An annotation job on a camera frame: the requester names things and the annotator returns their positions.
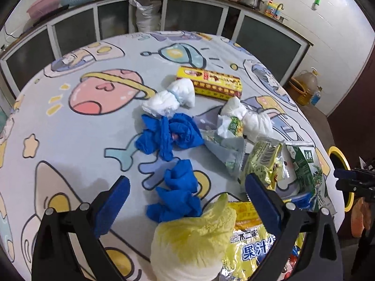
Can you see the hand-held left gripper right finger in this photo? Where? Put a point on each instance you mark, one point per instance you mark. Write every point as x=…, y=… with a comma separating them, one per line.
x=263, y=202

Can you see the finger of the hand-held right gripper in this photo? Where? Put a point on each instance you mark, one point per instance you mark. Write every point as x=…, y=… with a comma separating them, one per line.
x=345, y=186
x=344, y=174

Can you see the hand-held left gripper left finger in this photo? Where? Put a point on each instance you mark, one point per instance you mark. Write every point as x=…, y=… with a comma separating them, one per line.
x=112, y=207

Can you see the yellow rimmed trash bin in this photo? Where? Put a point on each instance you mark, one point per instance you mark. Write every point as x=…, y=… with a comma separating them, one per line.
x=339, y=155

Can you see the green white packet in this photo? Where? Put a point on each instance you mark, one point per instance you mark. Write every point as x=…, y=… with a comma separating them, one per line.
x=307, y=169

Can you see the small blue packet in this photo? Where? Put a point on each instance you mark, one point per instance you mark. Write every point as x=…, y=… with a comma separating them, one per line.
x=301, y=200

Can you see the yellow green snack packet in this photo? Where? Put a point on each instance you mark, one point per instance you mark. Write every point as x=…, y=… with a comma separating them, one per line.
x=260, y=161

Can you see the yellow candy bag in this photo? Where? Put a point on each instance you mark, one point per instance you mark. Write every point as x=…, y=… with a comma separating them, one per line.
x=249, y=251

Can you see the green white silver wrapper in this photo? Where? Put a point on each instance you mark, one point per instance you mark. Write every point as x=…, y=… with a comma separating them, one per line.
x=228, y=152

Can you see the blue glove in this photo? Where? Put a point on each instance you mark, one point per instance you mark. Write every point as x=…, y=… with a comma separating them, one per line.
x=181, y=128
x=178, y=187

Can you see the white tissue wad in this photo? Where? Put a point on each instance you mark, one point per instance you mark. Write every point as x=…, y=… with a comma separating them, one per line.
x=167, y=101
x=255, y=123

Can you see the yellow tissue wad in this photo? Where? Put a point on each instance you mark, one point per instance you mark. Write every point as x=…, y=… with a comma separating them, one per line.
x=187, y=246

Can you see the yellow red cardboard box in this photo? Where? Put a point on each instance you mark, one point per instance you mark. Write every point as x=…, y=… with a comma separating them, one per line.
x=216, y=83

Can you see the orange cloth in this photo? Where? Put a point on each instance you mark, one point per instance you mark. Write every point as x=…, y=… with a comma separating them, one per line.
x=359, y=216

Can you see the cartoon printed tablecloth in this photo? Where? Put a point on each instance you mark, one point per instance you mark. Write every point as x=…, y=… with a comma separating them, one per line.
x=88, y=140

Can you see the small blue capped bottle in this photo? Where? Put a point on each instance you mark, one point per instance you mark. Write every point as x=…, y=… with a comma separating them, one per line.
x=315, y=96

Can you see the large cooking oil bottle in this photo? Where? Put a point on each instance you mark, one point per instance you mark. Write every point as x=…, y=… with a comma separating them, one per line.
x=306, y=89

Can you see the yellow plastic basket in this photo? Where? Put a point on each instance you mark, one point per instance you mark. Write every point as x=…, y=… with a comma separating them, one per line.
x=294, y=86

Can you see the glass door kitchen cabinet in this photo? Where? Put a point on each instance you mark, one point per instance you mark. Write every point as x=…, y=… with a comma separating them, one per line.
x=263, y=35

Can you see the green spray bottle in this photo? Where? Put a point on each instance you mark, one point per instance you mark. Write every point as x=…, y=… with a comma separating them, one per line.
x=316, y=2

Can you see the white woven sack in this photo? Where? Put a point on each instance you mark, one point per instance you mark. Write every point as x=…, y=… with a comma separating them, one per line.
x=148, y=17

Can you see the metal pot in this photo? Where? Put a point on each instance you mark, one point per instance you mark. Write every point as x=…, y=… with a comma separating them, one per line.
x=249, y=0

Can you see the pink plastic basin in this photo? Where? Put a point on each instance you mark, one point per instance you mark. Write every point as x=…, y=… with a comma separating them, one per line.
x=44, y=5

